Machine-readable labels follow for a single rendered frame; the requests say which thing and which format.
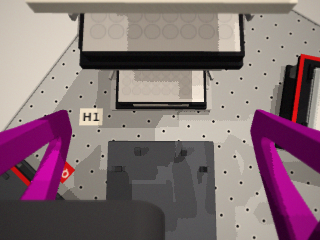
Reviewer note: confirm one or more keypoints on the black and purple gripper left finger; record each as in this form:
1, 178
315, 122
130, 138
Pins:
18, 143

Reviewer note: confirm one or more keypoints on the grey shelf rack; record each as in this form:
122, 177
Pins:
113, 73

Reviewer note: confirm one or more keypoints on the white well plate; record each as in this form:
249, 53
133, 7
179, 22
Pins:
313, 112

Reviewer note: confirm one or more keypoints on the beige multi-well plate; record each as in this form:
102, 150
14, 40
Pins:
161, 41

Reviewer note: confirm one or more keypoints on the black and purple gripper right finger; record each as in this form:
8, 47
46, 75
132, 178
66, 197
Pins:
292, 217

